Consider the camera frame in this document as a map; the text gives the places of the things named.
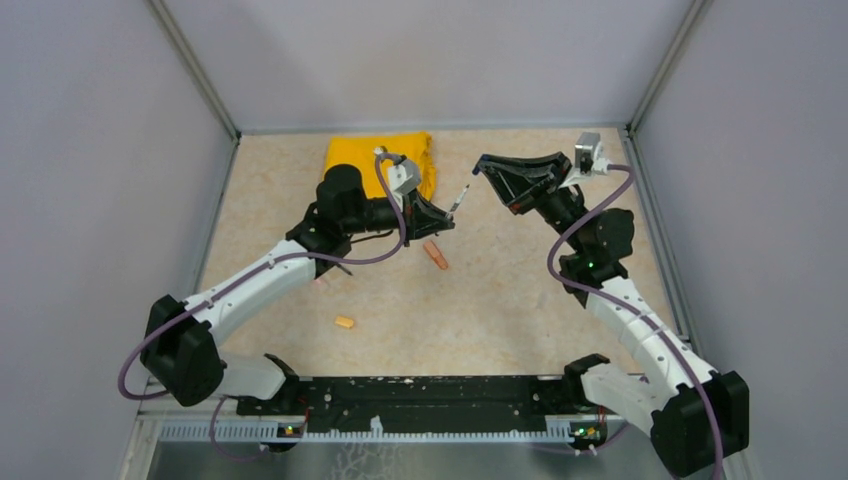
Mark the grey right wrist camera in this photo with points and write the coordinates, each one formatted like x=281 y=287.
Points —
x=588 y=154

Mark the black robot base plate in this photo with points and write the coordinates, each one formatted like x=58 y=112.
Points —
x=535 y=409

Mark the thin black pen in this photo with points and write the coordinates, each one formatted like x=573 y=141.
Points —
x=344 y=269

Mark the orange highlighter cap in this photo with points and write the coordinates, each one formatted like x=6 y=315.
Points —
x=344 y=322

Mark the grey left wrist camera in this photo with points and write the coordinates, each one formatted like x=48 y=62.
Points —
x=404 y=177

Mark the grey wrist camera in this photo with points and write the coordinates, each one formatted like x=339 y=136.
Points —
x=404 y=177
x=588 y=154

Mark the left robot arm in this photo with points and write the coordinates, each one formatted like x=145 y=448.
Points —
x=183 y=338

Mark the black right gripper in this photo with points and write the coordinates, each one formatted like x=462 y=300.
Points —
x=502 y=172

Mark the white marker pen black tip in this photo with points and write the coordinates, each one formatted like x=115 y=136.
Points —
x=458 y=201

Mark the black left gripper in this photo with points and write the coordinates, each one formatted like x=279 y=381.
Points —
x=420 y=218

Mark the yellow folded shirt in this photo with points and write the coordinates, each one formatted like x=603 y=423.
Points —
x=359 y=152

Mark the orange highlighter pen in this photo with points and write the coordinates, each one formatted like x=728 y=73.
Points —
x=436 y=255

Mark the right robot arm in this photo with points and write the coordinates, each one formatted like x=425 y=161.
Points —
x=694 y=415

